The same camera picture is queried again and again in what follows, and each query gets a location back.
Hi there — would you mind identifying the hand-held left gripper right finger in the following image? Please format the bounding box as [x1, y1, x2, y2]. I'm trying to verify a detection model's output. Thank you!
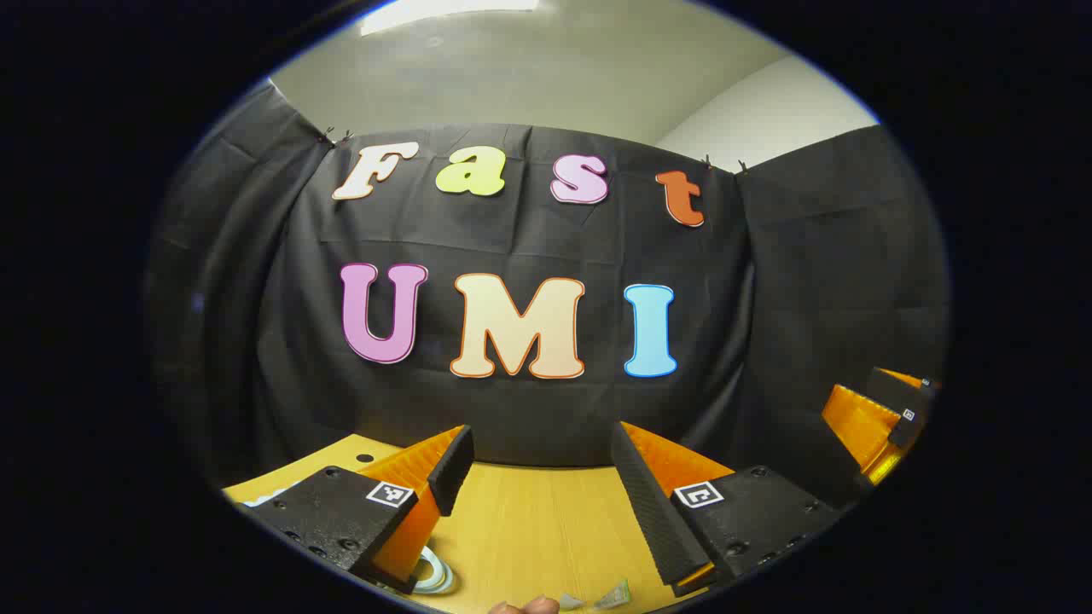
[609, 420, 843, 598]

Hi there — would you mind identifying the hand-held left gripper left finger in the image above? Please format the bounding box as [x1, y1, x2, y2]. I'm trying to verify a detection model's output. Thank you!
[243, 424, 475, 595]

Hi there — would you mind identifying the black backdrop cloth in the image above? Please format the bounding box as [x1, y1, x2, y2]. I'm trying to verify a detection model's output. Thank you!
[145, 81, 952, 513]

